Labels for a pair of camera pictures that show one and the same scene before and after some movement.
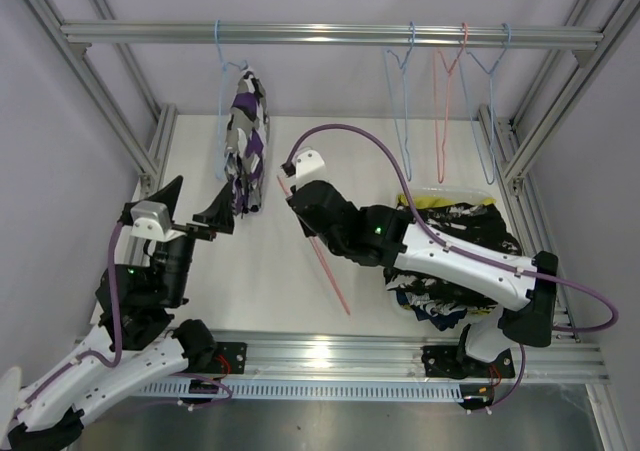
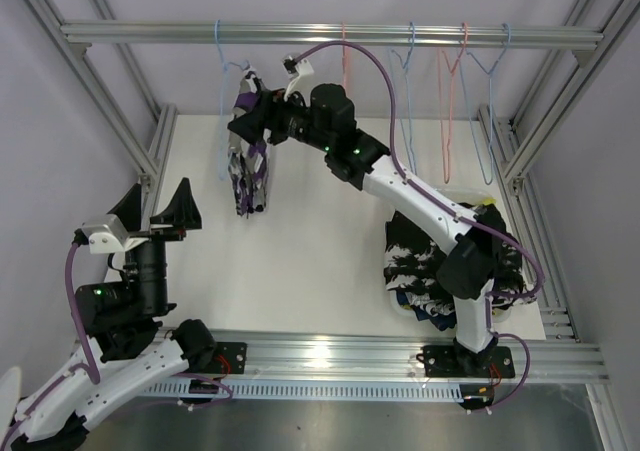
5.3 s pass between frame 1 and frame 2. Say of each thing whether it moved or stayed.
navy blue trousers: stayed
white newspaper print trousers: stayed
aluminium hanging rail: stayed
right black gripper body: moved
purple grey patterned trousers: stayed
